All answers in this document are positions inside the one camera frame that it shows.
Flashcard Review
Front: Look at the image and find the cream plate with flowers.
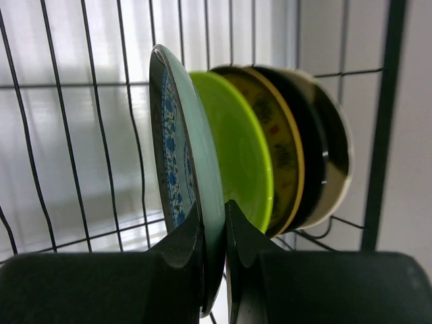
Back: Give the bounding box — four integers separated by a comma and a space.
278, 69, 354, 231

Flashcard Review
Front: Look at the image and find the yellow patterned plate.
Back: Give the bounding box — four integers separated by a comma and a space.
212, 65, 306, 238

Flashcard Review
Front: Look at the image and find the lime green plate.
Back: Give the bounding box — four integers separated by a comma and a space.
190, 71, 274, 233

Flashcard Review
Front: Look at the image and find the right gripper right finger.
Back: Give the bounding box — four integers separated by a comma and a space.
225, 200, 431, 323

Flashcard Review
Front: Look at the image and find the black plate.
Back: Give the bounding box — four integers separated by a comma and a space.
255, 66, 329, 233

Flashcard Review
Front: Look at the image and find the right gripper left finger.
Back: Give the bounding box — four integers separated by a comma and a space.
1, 208, 206, 323

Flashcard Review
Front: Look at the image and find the black wire dish rack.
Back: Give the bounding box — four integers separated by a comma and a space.
0, 0, 411, 324

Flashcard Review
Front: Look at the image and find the blue patterned plate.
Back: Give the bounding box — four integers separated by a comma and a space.
149, 44, 225, 317

